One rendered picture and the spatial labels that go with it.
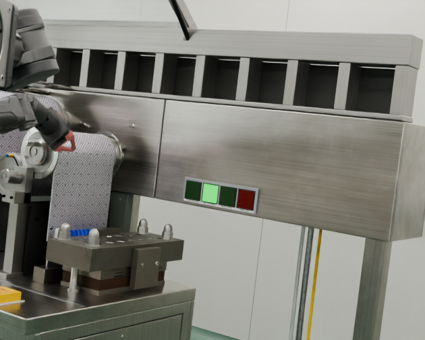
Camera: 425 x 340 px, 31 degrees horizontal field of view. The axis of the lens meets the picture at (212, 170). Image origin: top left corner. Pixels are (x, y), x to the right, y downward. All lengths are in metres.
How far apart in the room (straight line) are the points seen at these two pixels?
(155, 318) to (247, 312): 2.78
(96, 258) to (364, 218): 0.69
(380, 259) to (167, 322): 0.62
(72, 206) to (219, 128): 0.47
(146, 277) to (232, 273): 2.82
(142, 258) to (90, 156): 0.33
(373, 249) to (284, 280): 2.64
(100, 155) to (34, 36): 1.04
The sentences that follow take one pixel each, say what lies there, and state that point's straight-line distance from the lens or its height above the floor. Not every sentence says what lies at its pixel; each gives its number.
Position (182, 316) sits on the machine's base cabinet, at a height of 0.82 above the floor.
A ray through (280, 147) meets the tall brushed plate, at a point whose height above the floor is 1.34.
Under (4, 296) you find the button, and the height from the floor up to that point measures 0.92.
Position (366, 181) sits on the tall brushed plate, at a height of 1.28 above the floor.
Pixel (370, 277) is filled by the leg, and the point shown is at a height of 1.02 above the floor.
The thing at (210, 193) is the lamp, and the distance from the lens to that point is 2.16.
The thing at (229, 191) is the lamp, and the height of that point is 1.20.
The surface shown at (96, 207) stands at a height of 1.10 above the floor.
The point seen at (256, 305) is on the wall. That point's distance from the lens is 4.84.
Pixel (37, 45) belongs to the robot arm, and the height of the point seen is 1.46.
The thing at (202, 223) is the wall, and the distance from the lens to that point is 5.02.
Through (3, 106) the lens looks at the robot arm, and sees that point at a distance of 1.77.
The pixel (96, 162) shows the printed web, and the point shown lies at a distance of 2.21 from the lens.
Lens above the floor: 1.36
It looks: 3 degrees down
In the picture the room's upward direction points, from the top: 7 degrees clockwise
